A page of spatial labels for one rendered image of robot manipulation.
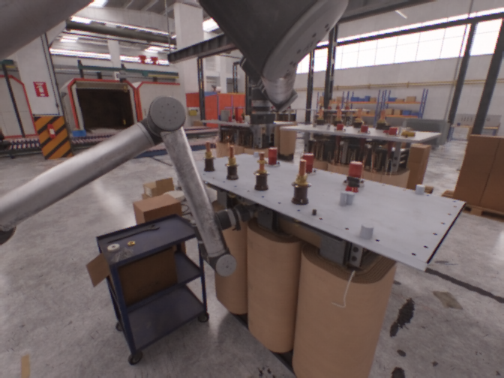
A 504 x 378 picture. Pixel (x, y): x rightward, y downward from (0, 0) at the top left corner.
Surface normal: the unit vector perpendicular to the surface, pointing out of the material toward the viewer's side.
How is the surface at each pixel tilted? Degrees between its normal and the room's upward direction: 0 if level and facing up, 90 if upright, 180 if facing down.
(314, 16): 112
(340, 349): 90
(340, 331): 90
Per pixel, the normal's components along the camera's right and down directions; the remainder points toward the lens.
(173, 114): 0.45, 0.02
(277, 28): -0.44, 0.47
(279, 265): -0.29, 0.32
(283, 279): 0.00, 0.33
